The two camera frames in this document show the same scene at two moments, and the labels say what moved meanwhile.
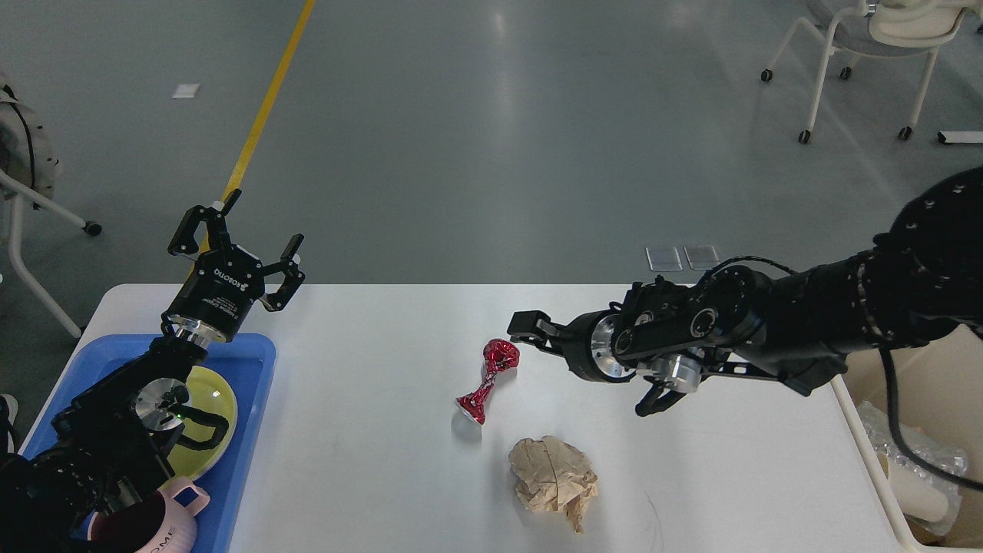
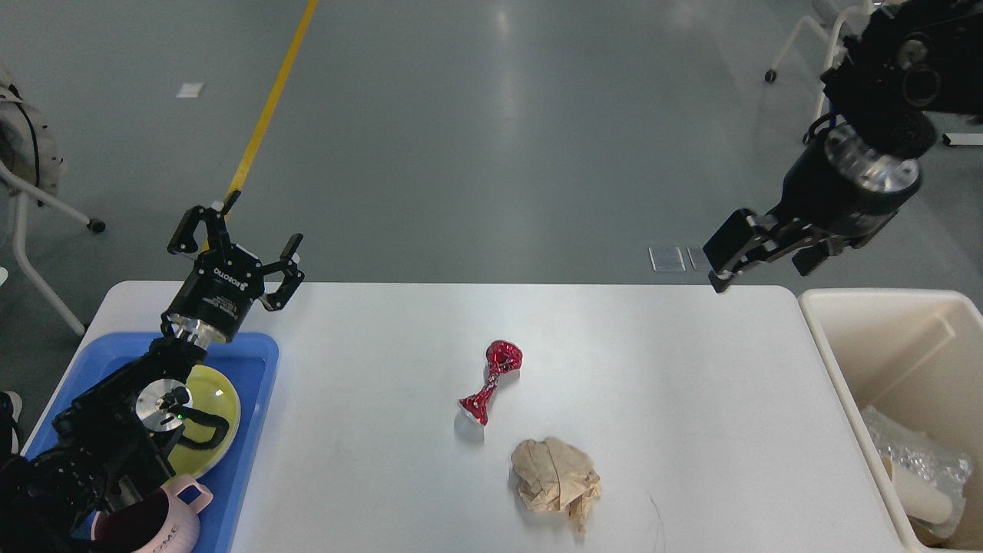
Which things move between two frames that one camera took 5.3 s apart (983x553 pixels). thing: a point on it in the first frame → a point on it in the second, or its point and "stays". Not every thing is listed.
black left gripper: x=213 y=301 stays
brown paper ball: x=554 y=475 stays
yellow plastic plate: x=208 y=392 stays
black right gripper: x=588 y=349 → x=832 y=186
